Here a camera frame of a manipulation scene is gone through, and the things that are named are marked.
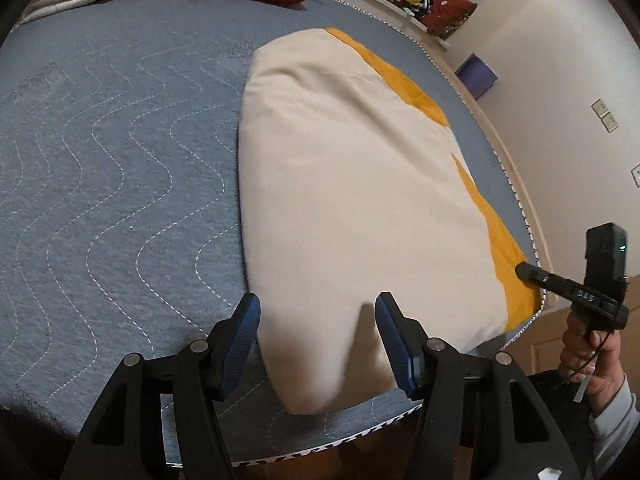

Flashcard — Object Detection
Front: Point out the grey quilted mattress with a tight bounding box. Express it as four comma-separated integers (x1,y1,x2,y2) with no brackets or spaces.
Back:
0,0,545,469

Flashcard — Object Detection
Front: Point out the cream and yellow jacket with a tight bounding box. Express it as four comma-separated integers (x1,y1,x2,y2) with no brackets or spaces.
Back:
236,26,544,417

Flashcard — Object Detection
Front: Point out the wooden cabinet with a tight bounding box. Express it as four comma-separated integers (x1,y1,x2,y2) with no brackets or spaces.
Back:
502,274,640,378

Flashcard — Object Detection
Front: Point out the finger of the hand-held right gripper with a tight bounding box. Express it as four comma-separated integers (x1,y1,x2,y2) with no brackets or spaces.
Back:
514,261,552,289

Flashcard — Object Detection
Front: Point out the purple box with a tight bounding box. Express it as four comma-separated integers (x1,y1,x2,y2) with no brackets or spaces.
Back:
456,54,499,100

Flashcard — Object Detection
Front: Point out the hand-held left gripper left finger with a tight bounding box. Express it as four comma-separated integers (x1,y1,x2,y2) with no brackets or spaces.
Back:
60,291,263,480

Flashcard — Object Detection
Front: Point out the black cable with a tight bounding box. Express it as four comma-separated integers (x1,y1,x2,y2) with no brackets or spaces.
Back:
562,329,608,388

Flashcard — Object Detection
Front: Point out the person's right hand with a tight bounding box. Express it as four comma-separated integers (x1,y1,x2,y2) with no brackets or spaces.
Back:
559,304,627,407

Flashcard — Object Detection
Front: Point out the dark red cushion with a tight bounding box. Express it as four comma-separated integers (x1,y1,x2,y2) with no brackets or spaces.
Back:
422,0,477,37

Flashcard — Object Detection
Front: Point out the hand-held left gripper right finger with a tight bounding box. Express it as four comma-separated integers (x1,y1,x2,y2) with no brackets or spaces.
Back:
375,291,582,480

